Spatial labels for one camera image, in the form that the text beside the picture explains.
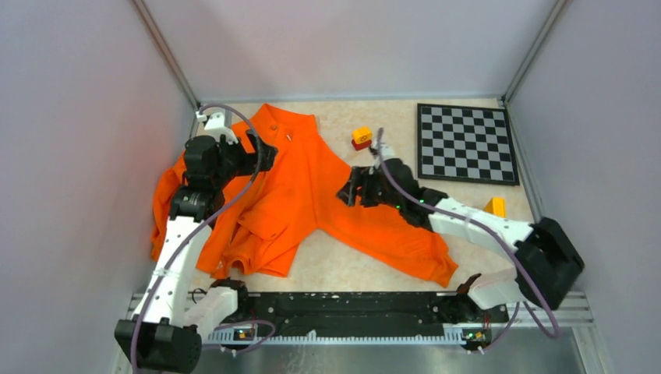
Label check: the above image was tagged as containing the yellow red toy block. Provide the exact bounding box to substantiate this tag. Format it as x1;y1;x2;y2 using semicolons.
351;126;373;151

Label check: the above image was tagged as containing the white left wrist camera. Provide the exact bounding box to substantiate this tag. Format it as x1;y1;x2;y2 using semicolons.
196;110;239;145

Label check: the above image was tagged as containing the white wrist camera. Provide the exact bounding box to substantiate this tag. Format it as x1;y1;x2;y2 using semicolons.
196;110;239;145
373;143;397;166

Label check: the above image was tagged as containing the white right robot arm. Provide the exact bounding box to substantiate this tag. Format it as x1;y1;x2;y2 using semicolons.
337;157;585;311

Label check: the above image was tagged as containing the black grey checkerboard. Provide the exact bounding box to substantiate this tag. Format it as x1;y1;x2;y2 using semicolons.
416;103;520;186

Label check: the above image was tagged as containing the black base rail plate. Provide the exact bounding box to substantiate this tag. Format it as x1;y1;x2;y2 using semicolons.
232;291;509;338

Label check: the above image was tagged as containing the orange zip jacket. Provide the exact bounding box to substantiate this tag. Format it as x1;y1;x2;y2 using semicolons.
150;103;460;289

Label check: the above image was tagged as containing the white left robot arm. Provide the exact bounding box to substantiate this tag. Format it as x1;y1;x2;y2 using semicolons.
115;130;277;373

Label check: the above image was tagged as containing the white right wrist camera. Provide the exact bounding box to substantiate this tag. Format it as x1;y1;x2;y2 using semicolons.
373;143;397;166

